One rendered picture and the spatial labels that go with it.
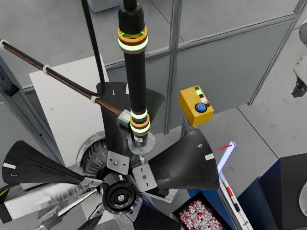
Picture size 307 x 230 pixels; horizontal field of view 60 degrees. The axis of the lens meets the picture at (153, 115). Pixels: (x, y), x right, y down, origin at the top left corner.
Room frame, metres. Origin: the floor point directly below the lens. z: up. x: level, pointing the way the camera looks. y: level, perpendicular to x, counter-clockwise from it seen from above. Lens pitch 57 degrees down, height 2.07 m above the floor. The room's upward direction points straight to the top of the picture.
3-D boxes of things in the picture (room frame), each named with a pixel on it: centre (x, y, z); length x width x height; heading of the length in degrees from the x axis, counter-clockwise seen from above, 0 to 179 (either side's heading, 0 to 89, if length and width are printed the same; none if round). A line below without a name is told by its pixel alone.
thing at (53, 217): (0.19, 0.36, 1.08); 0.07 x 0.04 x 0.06; 122
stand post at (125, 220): (0.36, 0.19, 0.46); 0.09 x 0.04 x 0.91; 111
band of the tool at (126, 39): (0.31, 0.03, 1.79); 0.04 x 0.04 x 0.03
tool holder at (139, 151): (0.31, 0.04, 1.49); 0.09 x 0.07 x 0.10; 56
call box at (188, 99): (0.71, -0.20, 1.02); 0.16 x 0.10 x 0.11; 21
